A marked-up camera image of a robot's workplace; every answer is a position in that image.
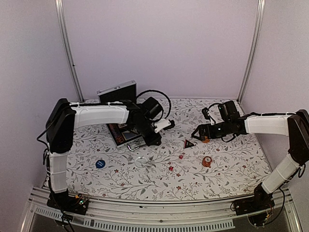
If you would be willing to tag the poker chip row left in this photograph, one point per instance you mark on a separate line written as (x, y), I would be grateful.
(116, 134)

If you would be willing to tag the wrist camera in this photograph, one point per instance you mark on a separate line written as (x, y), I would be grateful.
(227, 110)
(163, 124)

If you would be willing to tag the blue playing card deck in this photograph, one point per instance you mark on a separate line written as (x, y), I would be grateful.
(129, 135)

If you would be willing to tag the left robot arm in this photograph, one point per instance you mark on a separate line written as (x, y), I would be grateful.
(66, 117)

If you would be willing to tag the black triangle marker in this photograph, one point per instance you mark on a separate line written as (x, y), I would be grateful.
(188, 144)

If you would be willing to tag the left aluminium frame post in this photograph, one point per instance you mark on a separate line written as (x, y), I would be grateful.
(66, 43)

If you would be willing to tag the orange round button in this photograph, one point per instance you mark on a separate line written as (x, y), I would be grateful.
(206, 140)

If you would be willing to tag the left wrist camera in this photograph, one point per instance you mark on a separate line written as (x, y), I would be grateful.
(163, 124)

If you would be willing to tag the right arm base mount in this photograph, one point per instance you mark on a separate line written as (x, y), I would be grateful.
(262, 207)

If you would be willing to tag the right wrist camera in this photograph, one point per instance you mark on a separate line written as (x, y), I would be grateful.
(227, 110)

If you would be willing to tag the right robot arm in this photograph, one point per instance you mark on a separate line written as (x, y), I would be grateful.
(294, 125)

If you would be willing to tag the right aluminium frame post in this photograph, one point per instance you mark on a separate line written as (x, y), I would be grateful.
(254, 44)

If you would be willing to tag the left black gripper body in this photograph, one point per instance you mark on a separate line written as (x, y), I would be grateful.
(143, 128)

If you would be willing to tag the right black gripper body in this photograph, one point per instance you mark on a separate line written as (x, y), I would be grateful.
(225, 130)

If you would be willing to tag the aluminium frame post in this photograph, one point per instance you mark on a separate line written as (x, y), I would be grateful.
(66, 43)
(254, 44)

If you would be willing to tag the blue round button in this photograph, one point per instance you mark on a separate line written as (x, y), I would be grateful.
(100, 164)

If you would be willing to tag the floral table mat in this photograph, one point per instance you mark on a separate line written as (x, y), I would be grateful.
(237, 167)

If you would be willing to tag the orange poker chip stack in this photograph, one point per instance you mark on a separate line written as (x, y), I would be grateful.
(206, 162)

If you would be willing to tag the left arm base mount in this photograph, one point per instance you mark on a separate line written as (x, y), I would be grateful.
(63, 201)

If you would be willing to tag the front aluminium rail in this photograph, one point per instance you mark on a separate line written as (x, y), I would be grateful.
(116, 215)

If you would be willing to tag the clear round dealer button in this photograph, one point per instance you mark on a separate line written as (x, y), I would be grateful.
(141, 162)

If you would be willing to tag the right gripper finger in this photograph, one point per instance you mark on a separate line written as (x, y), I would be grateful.
(200, 131)
(201, 137)

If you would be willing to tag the aluminium poker case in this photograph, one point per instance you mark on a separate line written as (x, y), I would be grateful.
(123, 91)

